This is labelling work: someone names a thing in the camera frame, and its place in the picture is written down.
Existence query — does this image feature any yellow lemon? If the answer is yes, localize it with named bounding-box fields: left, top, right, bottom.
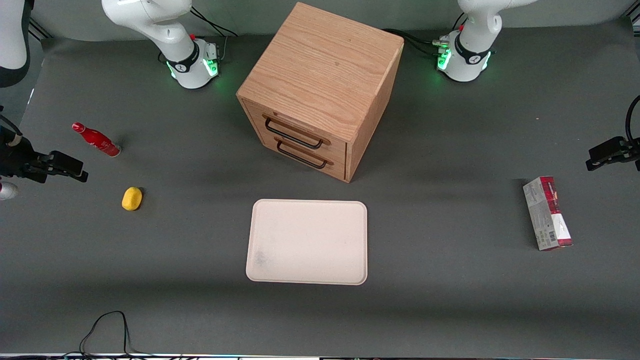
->
left=121, top=186, right=144, bottom=212

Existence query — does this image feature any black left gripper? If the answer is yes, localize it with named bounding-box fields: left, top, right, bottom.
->
left=585, top=137, right=640, bottom=172

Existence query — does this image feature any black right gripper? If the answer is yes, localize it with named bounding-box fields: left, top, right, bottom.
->
left=0, top=125, right=89, bottom=184

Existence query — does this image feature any wooden drawer cabinet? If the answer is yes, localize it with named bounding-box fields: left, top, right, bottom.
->
left=236, top=1, right=405, bottom=184

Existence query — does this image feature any cream rectangular tray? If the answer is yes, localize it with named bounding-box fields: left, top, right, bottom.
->
left=245, top=198, right=369, bottom=286

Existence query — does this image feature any black right arm base cable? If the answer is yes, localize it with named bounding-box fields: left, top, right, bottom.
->
left=190, top=5, right=239, bottom=39

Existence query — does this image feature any black arm base cable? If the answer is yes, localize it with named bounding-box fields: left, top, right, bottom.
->
left=384, top=28, right=443, bottom=57
left=190, top=5, right=239, bottom=39

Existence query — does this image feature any black left arm base cable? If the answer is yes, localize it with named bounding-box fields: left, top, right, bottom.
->
left=384, top=28, right=443, bottom=57

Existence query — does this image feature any black looped cable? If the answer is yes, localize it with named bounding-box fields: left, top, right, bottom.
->
left=79, top=310, right=151, bottom=358

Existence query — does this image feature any grey and red carton box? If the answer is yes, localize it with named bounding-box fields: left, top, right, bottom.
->
left=522, top=175, right=574, bottom=252

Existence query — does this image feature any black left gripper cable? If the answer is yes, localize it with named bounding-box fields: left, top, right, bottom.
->
left=625, top=95, right=640, bottom=147

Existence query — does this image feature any red coke bottle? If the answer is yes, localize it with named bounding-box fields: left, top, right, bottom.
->
left=71, top=122, right=122, bottom=158

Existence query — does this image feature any wooden drawer front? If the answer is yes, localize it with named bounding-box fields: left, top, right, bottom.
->
left=256, top=131, right=348, bottom=182
left=241, top=98, right=349, bottom=162

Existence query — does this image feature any black metal drawer handle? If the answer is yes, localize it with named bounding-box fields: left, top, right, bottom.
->
left=276, top=139, right=329, bottom=170
left=263, top=116, right=325, bottom=150

